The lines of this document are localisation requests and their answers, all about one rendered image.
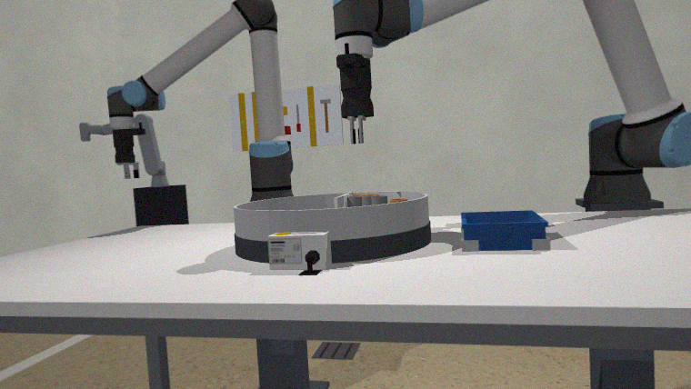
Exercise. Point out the white wall board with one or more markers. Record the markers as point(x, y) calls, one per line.
point(302, 130)

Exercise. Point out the white control box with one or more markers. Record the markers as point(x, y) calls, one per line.
point(292, 248)

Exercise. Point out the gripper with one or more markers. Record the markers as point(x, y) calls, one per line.
point(356, 86)
point(130, 146)

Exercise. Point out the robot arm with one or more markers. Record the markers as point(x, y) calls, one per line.
point(632, 151)
point(266, 97)

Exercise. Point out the dark floor grate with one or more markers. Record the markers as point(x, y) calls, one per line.
point(335, 351)

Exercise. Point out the jointed stand on black box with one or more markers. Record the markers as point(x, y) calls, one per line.
point(160, 205)

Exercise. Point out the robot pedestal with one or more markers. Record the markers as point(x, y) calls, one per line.
point(283, 367)

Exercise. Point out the grey turntable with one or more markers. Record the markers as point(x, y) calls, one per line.
point(367, 227)

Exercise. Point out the blue crate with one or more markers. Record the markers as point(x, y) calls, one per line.
point(502, 232)

